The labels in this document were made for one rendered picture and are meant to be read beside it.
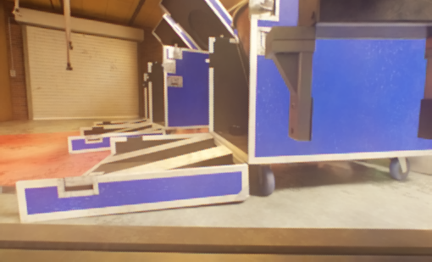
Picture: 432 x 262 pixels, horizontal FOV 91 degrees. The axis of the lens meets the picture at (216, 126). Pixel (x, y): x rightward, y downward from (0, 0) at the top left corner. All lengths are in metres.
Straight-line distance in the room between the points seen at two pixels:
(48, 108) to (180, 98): 6.21
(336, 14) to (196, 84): 2.05
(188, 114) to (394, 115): 1.63
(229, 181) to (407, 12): 0.73
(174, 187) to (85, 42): 7.56
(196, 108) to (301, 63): 2.03
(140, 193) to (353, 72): 0.97
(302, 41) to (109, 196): 0.79
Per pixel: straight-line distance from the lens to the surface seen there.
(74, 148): 2.11
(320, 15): 0.22
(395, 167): 1.46
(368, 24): 0.24
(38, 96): 8.04
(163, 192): 0.84
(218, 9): 2.53
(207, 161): 0.99
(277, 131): 0.88
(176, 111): 2.15
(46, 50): 8.16
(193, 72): 2.23
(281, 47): 0.21
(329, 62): 1.00
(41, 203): 0.96
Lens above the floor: 0.39
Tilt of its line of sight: 5 degrees down
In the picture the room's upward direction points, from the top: straight up
